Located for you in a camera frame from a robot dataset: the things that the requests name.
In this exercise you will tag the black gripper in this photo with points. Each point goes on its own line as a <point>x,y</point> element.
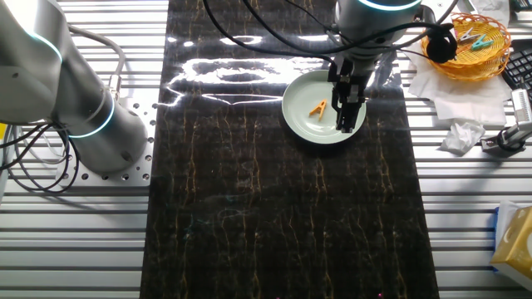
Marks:
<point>351,89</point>

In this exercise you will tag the orange plastic clothespin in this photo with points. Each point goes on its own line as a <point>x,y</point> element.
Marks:
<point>320,109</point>

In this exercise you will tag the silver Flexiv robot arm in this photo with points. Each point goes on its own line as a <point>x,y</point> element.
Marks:
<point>41,74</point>

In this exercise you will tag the pale green round plate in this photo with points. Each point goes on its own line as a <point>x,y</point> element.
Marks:
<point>303,120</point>

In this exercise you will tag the white paper towel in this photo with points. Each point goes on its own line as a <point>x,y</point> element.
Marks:
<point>457,99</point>

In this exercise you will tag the crumpled white tissue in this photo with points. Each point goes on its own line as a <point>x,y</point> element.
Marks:
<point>461,137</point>

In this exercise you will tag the dark marble pattern mat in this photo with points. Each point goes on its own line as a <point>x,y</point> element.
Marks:
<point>249,207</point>

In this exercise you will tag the yellow wicker basket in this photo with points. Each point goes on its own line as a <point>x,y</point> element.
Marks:
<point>478,66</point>

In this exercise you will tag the grey plastic clothespin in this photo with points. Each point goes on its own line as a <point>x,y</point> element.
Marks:
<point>467,35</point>

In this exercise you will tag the teal plastic clothespin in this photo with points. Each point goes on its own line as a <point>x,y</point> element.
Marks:
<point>482,42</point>

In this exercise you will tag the black keyboard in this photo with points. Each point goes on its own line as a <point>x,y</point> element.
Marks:
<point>519,66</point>

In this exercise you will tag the white plastic bag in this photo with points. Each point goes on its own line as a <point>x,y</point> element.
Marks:
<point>494,8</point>

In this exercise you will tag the yellow tissue box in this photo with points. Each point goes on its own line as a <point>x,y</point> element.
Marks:
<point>517,245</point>

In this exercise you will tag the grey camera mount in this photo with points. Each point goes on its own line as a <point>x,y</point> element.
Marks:
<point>507,139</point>

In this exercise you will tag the silver ribbed camera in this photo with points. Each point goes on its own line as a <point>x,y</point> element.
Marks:
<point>521,108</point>

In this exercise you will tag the silver perforated base plate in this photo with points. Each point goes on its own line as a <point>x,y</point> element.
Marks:
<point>141,174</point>

